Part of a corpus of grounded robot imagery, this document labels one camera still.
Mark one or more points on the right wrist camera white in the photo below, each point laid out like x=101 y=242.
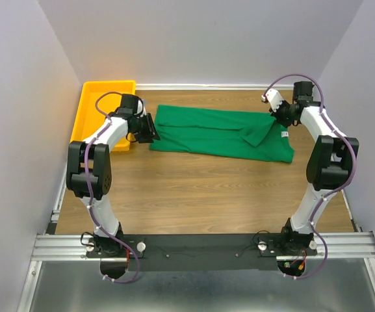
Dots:
x=273 y=98

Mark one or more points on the yellow plastic tray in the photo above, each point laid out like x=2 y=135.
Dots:
x=88 y=120

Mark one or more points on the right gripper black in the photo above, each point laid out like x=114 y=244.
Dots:
x=284 y=123

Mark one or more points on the aluminium right side rail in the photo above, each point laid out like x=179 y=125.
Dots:
x=349 y=208

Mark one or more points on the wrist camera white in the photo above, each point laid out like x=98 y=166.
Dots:
x=273 y=98
x=141 y=110

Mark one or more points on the aluminium front rail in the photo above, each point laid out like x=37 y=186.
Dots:
x=356 y=245

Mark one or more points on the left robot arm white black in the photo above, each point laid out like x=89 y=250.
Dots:
x=88 y=169

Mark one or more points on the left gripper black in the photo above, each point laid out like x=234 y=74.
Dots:
x=145 y=137

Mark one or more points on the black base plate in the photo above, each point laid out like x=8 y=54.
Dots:
x=202 y=252

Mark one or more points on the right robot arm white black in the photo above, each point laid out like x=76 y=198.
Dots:
x=330 y=168

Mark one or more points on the green t shirt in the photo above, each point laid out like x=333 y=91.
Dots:
x=226 y=133

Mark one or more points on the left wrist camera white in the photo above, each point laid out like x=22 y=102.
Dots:
x=141 y=110

